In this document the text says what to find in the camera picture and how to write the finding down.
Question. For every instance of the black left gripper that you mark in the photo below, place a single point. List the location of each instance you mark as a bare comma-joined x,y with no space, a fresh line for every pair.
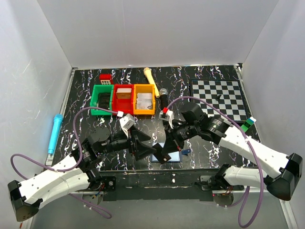
132,142

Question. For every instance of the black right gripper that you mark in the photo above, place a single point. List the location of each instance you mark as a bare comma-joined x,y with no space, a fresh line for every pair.
173,133

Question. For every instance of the navy blue card holder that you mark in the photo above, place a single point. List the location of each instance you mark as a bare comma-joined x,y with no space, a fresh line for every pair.
176,157

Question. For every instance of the black credit card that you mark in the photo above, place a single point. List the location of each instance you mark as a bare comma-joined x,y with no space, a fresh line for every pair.
158,156

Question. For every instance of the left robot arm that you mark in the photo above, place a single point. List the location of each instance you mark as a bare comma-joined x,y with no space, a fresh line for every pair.
77,171

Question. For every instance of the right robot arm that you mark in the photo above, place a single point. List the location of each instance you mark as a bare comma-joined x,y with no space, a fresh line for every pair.
276,172

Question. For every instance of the white cards in yellow bin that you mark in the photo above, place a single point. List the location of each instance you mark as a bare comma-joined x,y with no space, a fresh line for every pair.
144,101

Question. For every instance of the orange cards in red bin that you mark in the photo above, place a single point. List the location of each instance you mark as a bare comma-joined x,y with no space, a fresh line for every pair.
124,93

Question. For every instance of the red plastic bin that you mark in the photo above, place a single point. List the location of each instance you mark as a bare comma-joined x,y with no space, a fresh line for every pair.
124,105

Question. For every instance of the black microphone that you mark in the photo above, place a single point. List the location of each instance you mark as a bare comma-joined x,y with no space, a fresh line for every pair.
163,98

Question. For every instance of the yellow plastic bin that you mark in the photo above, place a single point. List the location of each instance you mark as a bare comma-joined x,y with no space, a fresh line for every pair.
143,88

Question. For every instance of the black object in green bin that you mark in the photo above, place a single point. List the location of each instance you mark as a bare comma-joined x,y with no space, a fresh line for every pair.
103,101

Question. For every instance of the green plastic bin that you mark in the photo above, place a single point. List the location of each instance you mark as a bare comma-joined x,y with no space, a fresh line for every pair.
101,89

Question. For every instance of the beige wooden microphone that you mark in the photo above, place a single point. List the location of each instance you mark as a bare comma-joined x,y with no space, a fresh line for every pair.
148,74

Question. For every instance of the black white chessboard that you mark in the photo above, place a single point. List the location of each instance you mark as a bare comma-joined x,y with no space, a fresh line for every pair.
231,103

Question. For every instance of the yellow green brick stack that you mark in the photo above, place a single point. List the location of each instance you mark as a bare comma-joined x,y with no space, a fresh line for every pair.
248,123

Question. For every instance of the light blue toy microphone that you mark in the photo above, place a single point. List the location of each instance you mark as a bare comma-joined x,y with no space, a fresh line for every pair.
55,133

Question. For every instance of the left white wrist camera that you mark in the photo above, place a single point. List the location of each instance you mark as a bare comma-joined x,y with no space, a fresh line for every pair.
126,122

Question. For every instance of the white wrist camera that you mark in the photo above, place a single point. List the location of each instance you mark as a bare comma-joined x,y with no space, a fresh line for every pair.
166,115
126,122

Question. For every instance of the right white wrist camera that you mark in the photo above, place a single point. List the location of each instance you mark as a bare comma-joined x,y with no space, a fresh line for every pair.
166,115

